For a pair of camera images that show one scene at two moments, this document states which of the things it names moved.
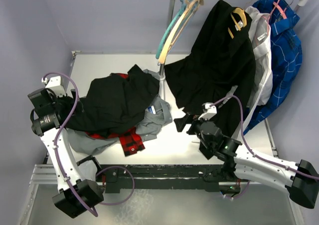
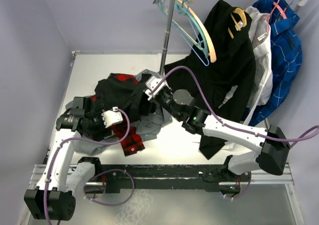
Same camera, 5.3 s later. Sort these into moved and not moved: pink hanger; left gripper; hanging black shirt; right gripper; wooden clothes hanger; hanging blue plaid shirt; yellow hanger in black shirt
Moved: right gripper; left gripper; wooden clothes hanger
Not moved: hanging blue plaid shirt; pink hanger; hanging black shirt; yellow hanger in black shirt
